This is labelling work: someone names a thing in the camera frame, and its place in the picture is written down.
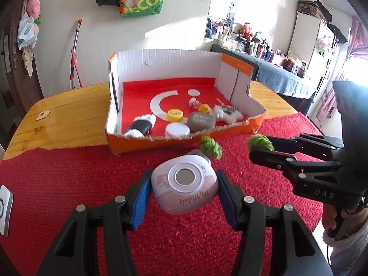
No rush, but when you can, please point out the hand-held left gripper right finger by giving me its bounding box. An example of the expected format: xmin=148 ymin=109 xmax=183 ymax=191
xmin=216 ymin=170 xmax=334 ymax=276

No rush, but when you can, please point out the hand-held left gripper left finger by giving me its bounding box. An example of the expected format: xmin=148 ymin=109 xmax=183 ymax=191
xmin=37 ymin=169 xmax=153 ymax=276

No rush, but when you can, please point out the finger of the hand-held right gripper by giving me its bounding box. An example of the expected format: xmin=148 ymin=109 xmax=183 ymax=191
xmin=249 ymin=149 xmax=343 ymax=185
xmin=269 ymin=134 xmax=345 ymax=158

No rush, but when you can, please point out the green fuzzy scrunchie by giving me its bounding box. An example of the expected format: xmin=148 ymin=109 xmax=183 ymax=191
xmin=247 ymin=134 xmax=275 ymax=152
xmin=199 ymin=136 xmax=223 ymax=160

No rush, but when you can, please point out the pink mini camera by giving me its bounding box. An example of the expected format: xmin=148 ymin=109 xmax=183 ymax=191
xmin=151 ymin=149 xmax=220 ymax=215

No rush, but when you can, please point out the white fluffy plush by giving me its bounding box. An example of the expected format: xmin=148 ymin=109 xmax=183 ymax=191
xmin=212 ymin=105 xmax=243 ymax=124

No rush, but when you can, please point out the black white sushi plush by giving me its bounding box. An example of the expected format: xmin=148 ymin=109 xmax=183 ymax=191
xmin=124 ymin=113 xmax=156 ymax=138

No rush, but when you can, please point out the grey eyeshadow case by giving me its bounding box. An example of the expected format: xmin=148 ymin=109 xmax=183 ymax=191
xmin=186 ymin=111 xmax=216 ymax=133

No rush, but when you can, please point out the white round jar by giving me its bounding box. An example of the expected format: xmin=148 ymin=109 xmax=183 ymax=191
xmin=165 ymin=122 xmax=191 ymax=138

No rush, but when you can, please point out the yellow lidded jar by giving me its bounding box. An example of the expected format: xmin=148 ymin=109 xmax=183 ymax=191
xmin=167 ymin=108 xmax=184 ymax=122

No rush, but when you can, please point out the orange cardboard box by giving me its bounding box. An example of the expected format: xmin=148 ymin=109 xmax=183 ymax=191
xmin=105 ymin=49 xmax=268 ymax=156

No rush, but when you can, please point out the person's right forearm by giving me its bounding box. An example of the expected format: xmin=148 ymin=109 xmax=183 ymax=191
xmin=328 ymin=224 xmax=368 ymax=276

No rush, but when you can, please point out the person's right hand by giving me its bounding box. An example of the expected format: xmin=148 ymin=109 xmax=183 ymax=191
xmin=321 ymin=198 xmax=367 ymax=238

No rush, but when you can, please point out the side table with denim cloth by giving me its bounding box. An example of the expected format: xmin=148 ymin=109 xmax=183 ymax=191
xmin=211 ymin=44 xmax=317 ymax=115

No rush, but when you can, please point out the red knit blanket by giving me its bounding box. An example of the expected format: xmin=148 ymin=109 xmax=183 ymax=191
xmin=0 ymin=112 xmax=334 ymax=276

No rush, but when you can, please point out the cluttered side table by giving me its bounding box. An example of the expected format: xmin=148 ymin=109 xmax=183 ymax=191
xmin=213 ymin=23 xmax=309 ymax=78

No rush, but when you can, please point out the pink curtain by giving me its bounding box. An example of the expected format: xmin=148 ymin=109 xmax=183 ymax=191
xmin=319 ymin=16 xmax=365 ymax=118

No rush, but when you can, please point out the white green hanging plush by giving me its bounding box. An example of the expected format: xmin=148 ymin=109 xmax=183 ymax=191
xmin=316 ymin=34 xmax=335 ymax=55

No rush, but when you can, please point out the white wardrobe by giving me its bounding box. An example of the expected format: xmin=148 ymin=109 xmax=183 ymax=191
xmin=287 ymin=11 xmax=340 ymax=72

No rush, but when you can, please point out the black clothing on wardrobe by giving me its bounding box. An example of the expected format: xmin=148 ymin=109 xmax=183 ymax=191
xmin=316 ymin=0 xmax=348 ymax=44

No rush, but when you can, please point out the pink kangaroo plush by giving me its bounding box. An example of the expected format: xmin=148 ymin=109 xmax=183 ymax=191
xmin=240 ymin=21 xmax=253 ymax=39

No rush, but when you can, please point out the white flat device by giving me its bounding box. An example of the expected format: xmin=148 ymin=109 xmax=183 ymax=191
xmin=0 ymin=184 xmax=14 ymax=237

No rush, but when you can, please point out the patterned suitcase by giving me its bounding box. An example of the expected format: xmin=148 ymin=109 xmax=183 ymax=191
xmin=297 ymin=0 xmax=325 ymax=18

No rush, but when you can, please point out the dark brown door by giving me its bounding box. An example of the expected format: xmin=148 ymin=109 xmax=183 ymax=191
xmin=0 ymin=6 xmax=44 ymax=138

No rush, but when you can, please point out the cream cloth pouch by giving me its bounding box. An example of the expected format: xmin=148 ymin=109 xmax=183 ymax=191
xmin=23 ymin=46 xmax=36 ymax=78

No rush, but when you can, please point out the metal door lock plate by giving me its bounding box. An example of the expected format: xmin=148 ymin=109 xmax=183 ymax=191
xmin=3 ymin=34 xmax=12 ymax=74

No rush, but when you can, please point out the clear plastic bag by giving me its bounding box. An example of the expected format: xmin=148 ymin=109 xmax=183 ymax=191
xmin=18 ymin=16 xmax=39 ymax=49

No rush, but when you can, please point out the pink pig plush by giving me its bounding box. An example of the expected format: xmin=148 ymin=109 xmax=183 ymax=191
xmin=26 ymin=0 xmax=41 ymax=18

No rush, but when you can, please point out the wall mirror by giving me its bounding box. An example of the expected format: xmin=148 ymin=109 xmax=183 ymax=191
xmin=205 ymin=0 xmax=242 ymax=39

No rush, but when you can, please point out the mop handle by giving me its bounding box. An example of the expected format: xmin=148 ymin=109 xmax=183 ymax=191
xmin=70 ymin=19 xmax=84 ymax=90

